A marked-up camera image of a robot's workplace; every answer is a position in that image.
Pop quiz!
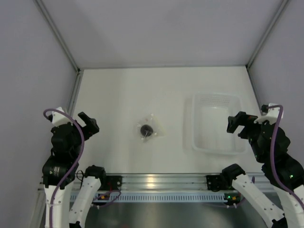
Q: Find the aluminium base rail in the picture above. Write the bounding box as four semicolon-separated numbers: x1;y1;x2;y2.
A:
38;172;281;192

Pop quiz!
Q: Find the left aluminium frame post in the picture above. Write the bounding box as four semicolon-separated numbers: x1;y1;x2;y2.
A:
33;0;82;114

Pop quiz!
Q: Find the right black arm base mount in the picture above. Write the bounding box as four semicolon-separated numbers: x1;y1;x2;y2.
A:
206;174;225;192

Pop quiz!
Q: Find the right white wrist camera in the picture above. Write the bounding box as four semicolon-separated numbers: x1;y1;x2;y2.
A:
254;103;284;124

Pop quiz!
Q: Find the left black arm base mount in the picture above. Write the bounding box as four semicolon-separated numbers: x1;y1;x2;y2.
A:
105;175;123;191

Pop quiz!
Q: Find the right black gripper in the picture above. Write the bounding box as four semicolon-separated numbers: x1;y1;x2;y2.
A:
227;111;276;162

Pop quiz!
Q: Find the right aluminium frame post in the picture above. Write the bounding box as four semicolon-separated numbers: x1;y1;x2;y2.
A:
246;0;292;72

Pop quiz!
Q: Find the aluminium frame post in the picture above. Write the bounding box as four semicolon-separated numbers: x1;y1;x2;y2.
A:
33;0;82;114
246;0;292;72

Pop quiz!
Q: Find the clear zip top bag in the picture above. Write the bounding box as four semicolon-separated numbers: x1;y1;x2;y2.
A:
133;113;166;143

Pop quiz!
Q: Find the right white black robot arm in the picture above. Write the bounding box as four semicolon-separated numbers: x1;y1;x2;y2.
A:
220;108;304;228

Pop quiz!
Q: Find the translucent white plastic bin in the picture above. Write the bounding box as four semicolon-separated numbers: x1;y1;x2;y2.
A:
187;92;247;156

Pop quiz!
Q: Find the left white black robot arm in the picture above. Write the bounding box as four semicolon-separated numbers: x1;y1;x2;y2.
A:
42;108;107;228

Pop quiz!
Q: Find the black fake food piece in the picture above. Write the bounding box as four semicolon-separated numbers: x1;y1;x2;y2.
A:
140;124;153;138

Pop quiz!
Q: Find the slotted grey cable duct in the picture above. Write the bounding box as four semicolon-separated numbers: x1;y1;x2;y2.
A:
70;192;240;203

